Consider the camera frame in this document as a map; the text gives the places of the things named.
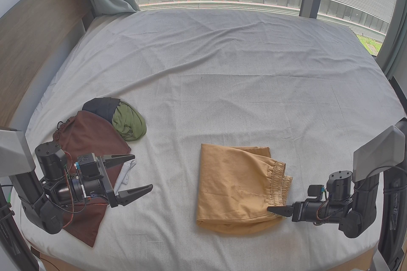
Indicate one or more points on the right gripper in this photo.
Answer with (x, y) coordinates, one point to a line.
(310, 212)

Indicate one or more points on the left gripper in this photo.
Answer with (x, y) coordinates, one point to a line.
(87, 190)

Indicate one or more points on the tan shorts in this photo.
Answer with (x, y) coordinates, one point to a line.
(232, 187)

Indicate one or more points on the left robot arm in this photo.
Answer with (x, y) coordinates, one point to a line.
(16, 155)

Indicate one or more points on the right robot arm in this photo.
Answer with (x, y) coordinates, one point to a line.
(375, 155)

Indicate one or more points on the bed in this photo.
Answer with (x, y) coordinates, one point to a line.
(222, 57)

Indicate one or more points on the white garment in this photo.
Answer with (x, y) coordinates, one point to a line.
(125, 174)

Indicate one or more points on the brown shorts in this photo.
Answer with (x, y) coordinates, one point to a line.
(92, 136)

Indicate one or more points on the green garment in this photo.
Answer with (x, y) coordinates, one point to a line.
(128, 123)

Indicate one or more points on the black garment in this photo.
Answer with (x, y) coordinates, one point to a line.
(98, 107)

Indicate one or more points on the green printed object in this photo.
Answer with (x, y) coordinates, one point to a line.
(10, 195)

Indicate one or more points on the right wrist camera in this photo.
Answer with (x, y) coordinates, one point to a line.
(314, 191)

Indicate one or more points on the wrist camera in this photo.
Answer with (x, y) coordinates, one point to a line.
(314, 191)
(86, 166)

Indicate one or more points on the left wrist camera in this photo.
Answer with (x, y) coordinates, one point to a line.
(86, 166)

